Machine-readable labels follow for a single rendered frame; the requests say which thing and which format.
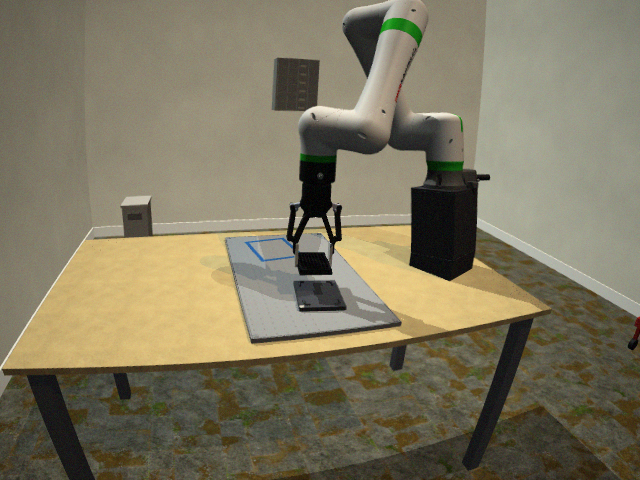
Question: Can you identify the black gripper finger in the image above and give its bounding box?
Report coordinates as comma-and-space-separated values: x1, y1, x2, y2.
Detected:
319, 203, 342, 267
286, 202, 314, 267

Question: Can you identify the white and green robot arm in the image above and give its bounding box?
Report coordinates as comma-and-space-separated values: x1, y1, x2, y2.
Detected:
298, 0, 490, 190

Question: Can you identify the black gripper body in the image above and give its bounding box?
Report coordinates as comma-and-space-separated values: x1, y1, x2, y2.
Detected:
300, 183, 332, 218

